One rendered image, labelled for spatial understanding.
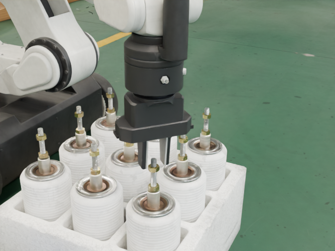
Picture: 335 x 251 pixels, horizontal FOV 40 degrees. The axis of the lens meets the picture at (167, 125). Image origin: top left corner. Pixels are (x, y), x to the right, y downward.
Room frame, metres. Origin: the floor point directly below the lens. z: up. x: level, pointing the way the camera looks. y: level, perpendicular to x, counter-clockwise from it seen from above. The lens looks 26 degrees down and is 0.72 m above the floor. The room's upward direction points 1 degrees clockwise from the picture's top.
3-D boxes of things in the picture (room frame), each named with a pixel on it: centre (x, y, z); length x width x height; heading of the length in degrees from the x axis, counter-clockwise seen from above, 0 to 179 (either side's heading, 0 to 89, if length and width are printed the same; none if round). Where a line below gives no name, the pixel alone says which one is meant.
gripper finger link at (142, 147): (0.64, 0.04, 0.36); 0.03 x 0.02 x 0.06; 22
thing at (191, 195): (0.75, -0.03, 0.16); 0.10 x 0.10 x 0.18
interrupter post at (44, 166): (0.75, 0.23, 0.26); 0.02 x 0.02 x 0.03
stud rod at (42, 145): (0.75, 0.23, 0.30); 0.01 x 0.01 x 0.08
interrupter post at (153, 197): (0.65, 0.02, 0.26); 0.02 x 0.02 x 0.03
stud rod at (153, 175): (0.65, 0.02, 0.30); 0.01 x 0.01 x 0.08
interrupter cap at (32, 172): (0.75, 0.23, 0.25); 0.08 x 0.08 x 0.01
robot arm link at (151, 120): (0.65, 0.02, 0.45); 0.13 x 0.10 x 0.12; 112
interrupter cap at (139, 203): (0.65, 0.02, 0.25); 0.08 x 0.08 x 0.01
